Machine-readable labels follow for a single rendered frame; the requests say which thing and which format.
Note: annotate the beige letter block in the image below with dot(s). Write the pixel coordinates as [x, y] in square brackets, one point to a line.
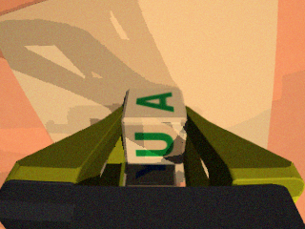
[151, 175]
[154, 126]

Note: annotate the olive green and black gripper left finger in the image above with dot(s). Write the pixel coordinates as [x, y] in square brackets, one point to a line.
[79, 158]

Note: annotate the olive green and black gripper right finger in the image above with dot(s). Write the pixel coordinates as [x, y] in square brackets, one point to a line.
[232, 160]

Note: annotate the beige flat mat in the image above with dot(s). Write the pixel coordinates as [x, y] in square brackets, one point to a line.
[76, 59]

